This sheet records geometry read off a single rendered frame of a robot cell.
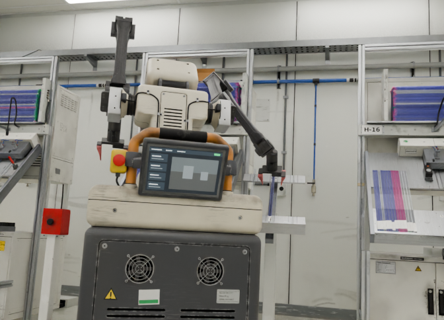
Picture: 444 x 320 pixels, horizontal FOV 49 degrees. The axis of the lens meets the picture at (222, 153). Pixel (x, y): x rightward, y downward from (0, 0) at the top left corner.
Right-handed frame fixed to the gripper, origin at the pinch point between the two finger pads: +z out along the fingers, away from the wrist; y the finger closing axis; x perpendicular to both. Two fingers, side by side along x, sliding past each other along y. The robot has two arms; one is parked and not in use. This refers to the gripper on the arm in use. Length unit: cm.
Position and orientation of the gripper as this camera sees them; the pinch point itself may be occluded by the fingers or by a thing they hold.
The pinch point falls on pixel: (271, 183)
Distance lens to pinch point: 256.5
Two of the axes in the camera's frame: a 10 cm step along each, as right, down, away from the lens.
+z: 0.5, 8.5, 5.3
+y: -9.9, -0.3, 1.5
